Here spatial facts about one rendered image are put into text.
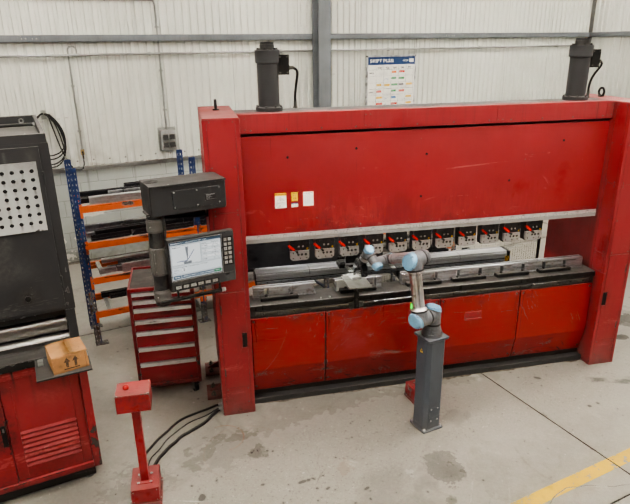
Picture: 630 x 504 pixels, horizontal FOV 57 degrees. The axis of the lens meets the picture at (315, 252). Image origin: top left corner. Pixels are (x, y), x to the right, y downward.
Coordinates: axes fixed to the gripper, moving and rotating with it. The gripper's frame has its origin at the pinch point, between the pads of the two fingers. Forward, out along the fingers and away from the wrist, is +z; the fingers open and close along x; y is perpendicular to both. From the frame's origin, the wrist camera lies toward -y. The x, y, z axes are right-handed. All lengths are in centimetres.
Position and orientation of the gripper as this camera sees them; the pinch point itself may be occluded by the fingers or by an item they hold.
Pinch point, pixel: (358, 274)
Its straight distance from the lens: 455.8
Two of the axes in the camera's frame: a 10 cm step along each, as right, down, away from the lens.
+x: -9.5, 1.1, -2.9
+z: -2.0, 5.2, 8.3
